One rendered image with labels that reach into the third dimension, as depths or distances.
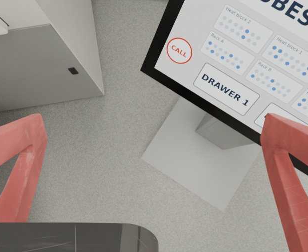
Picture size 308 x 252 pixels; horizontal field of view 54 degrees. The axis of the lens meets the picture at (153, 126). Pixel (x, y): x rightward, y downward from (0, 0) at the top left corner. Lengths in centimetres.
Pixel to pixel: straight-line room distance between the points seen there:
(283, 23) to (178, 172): 109
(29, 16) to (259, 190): 121
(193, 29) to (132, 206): 113
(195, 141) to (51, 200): 73
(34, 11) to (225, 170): 106
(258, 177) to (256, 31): 116
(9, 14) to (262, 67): 51
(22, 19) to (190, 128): 92
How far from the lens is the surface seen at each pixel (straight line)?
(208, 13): 43
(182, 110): 144
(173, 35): 46
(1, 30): 75
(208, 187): 144
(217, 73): 46
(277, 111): 47
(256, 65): 44
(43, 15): 73
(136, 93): 149
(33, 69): 103
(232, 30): 43
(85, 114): 151
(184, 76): 48
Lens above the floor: 145
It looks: 83 degrees down
